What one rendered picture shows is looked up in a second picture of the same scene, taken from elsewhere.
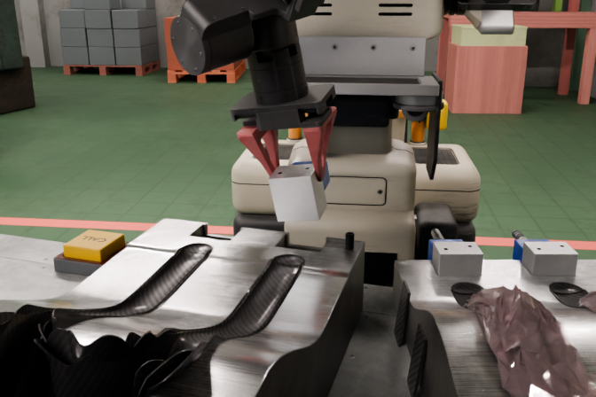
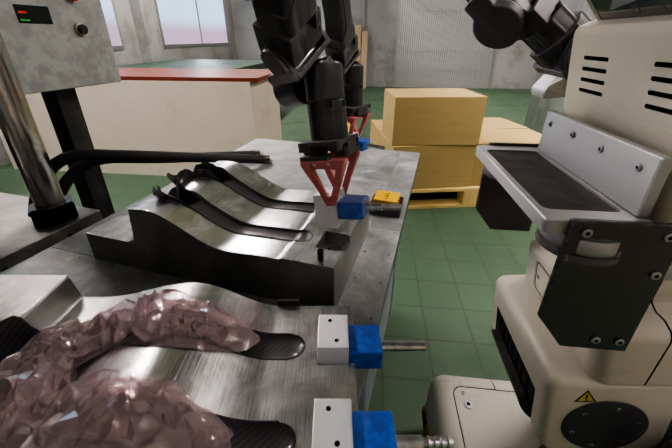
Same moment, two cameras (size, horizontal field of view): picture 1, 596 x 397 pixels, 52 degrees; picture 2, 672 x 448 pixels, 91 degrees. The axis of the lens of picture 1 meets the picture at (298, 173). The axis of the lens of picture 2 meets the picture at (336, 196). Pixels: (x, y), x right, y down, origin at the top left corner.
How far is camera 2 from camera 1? 0.81 m
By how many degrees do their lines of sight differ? 83
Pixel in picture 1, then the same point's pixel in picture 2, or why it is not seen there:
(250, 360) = (157, 207)
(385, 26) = (648, 125)
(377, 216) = (549, 341)
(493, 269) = (330, 378)
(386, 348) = not seen: hidden behind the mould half
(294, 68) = (312, 118)
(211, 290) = (277, 217)
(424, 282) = (307, 318)
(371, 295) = (357, 320)
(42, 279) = not seen: hidden behind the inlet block
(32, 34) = not seen: outside the picture
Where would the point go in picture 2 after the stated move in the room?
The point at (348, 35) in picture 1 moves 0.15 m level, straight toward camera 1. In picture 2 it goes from (609, 126) to (481, 123)
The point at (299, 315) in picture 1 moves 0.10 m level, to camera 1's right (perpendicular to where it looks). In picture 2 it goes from (241, 242) to (223, 281)
